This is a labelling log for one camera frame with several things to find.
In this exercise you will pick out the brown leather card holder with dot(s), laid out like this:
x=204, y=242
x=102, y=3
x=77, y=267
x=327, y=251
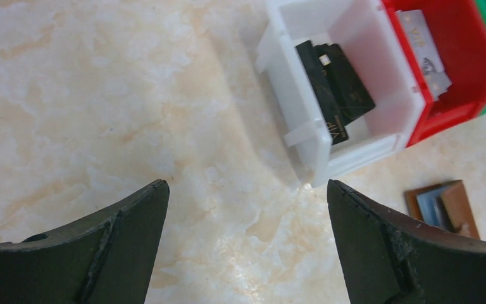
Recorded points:
x=444, y=205

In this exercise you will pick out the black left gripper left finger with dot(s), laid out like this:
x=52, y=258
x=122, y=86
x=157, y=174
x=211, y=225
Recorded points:
x=105, y=257

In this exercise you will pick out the translucent white plastic bin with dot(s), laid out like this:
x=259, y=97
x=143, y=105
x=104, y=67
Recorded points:
x=365, y=33

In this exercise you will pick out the white VIP card stack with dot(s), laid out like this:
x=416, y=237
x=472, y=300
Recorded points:
x=421, y=41

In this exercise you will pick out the red plastic bin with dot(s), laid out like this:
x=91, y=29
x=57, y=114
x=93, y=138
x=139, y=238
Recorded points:
x=459, y=32

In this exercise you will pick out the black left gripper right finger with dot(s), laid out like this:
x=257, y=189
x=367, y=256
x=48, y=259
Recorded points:
x=389, y=257

